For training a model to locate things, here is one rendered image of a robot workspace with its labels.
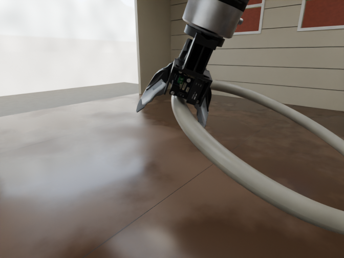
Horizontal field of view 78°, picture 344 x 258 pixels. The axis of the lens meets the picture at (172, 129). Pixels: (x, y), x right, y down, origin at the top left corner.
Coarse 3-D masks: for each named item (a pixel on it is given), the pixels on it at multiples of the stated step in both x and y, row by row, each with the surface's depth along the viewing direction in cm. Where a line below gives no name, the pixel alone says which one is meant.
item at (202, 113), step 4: (204, 100) 44; (196, 104) 45; (204, 104) 44; (196, 108) 45; (200, 108) 44; (204, 108) 45; (200, 112) 45; (204, 112) 45; (208, 112) 46; (200, 116) 46; (204, 116) 42; (200, 120) 46; (204, 120) 42; (204, 124) 42
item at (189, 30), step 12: (192, 36) 34; (204, 36) 36; (192, 48) 33; (204, 48) 33; (180, 60) 40; (192, 60) 37; (204, 60) 36; (180, 72) 37; (192, 72) 35; (204, 72) 39; (168, 84) 36; (180, 84) 38; (192, 84) 37; (204, 84) 38; (180, 96) 38; (192, 96) 38; (204, 96) 37
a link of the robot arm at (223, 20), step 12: (192, 0) 32; (204, 0) 31; (216, 0) 30; (192, 12) 33; (204, 12) 32; (216, 12) 31; (228, 12) 31; (240, 12) 33; (192, 24) 33; (204, 24) 32; (216, 24) 32; (228, 24) 32; (240, 24) 35; (216, 36) 34; (228, 36) 34
